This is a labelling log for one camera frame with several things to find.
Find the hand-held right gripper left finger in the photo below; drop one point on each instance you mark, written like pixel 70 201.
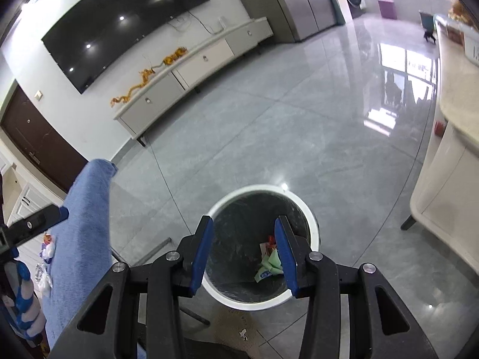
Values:
pixel 201 258

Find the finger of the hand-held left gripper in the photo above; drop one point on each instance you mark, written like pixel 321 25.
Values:
pixel 37 222

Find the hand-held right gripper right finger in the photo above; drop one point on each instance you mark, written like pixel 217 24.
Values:
pixel 285 258

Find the green wrapper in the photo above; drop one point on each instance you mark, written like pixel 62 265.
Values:
pixel 271 265

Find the red wrapper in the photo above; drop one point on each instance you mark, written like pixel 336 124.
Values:
pixel 270 240

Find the white purple wrapper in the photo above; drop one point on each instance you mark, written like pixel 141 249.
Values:
pixel 48 248

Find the wrappers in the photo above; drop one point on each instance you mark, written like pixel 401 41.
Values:
pixel 44 282

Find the white round trash bin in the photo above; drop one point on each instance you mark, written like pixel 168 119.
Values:
pixel 243 304

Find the person's left hand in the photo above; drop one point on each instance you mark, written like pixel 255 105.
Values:
pixel 27 301

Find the blue fluffy towel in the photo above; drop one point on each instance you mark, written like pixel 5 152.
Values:
pixel 82 239

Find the round brown mat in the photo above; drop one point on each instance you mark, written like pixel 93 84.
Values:
pixel 230 325

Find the dark brown door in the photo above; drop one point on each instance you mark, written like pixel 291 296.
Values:
pixel 37 138

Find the small white paper scrap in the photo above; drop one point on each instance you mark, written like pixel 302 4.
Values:
pixel 243 334

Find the white grey television cabinet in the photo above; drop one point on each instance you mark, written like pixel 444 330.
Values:
pixel 157 101

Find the golden dragon ornament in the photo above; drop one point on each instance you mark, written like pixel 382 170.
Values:
pixel 142 76

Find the small red object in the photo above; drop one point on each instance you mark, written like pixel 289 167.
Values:
pixel 439 128

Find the golden tiger ornament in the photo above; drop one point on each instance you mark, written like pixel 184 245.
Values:
pixel 175 55

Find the white power strip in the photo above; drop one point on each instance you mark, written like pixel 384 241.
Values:
pixel 222 23

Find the cream white table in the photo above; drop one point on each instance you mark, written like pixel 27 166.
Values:
pixel 456 93

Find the silver double-door refrigerator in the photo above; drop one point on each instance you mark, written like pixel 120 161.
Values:
pixel 303 3

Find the purple stool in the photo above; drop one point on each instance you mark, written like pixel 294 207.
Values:
pixel 386 8

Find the teal small bin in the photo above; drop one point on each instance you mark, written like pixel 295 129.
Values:
pixel 426 20

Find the clear food container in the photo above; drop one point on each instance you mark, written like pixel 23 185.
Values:
pixel 455 35

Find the white plastic basket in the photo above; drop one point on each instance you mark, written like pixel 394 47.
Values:
pixel 472 48

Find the white wall cabinets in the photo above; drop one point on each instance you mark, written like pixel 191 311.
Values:
pixel 26 198

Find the wall light switch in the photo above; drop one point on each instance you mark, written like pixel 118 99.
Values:
pixel 37 95

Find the black wall television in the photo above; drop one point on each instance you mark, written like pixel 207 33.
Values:
pixel 123 18

